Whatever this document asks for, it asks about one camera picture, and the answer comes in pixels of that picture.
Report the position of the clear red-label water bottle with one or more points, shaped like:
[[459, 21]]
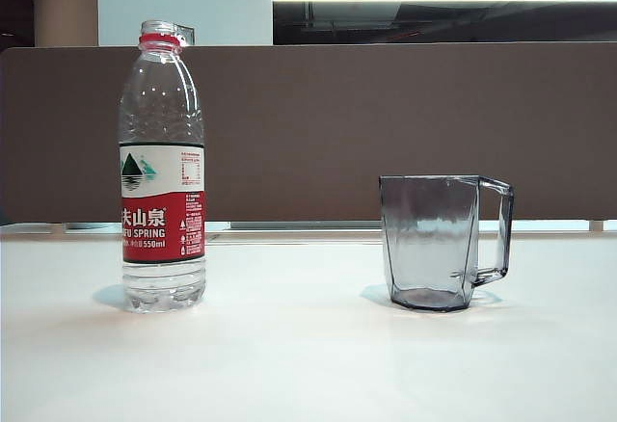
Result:
[[161, 200]]

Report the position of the brown desk partition panel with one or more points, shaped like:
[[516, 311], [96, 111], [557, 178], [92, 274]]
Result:
[[337, 128]]

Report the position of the beige round column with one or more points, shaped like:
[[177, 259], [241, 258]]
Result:
[[65, 3]]

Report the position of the aluminium partition base rail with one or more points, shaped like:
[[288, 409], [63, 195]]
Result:
[[313, 225]]

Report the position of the small white wall sign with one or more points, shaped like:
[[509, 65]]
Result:
[[189, 35]]

